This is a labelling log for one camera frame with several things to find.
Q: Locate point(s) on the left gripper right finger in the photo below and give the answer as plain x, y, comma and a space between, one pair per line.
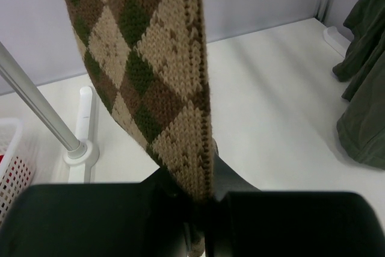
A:
246, 221

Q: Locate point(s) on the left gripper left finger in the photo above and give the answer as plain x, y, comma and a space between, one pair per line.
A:
147, 218

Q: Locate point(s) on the tan green argyle sock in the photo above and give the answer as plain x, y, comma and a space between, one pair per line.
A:
147, 60

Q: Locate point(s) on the metal clothes rack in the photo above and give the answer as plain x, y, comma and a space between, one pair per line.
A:
82, 151

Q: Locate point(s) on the white plastic laundry basket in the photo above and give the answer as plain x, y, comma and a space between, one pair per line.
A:
17, 163

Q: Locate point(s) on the olive green hanging garment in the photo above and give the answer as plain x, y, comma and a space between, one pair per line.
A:
360, 128

